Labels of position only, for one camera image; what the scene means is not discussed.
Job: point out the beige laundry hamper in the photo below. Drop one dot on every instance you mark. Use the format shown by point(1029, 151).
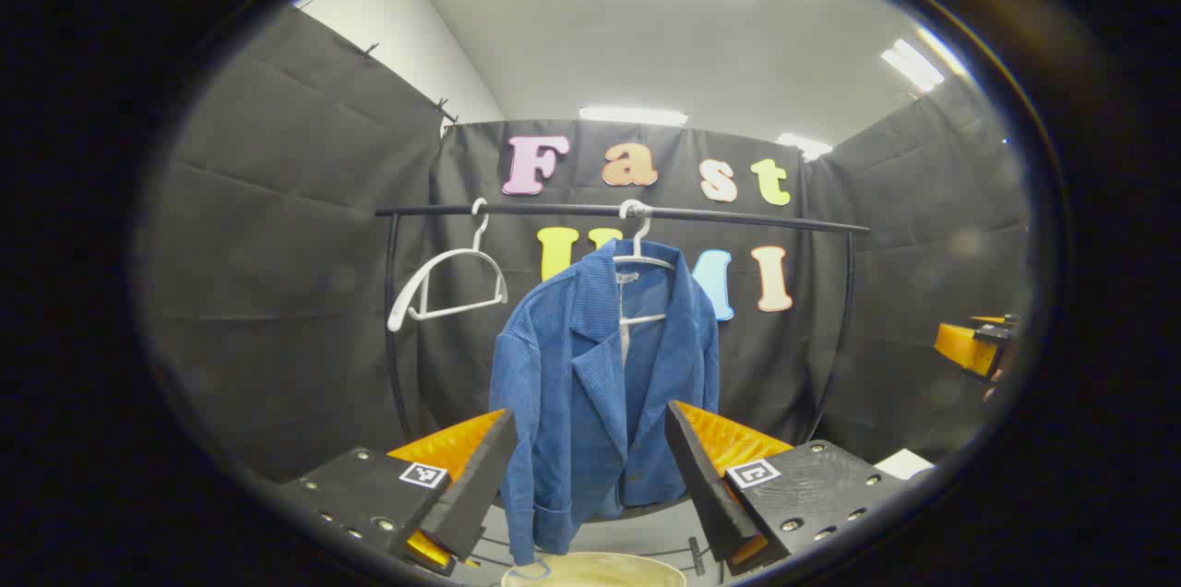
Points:
point(590, 573)

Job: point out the black backdrop cloth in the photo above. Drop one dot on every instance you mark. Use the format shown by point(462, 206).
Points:
point(277, 292)

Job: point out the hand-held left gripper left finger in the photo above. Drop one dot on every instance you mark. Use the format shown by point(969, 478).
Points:
point(471, 495)

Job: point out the black clothes rack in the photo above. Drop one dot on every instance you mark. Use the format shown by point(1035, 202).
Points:
point(554, 210)

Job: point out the ceiling light panel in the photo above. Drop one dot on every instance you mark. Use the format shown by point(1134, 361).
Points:
point(912, 65)
point(805, 146)
point(633, 115)

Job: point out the white hanger with taped hook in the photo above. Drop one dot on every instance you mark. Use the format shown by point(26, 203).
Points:
point(639, 245)

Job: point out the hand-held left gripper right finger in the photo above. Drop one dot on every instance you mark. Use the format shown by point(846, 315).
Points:
point(706, 485)

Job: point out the white plastic hanger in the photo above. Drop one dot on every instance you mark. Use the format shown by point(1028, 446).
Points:
point(402, 305)

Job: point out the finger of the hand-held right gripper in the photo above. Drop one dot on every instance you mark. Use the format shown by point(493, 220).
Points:
point(960, 347)

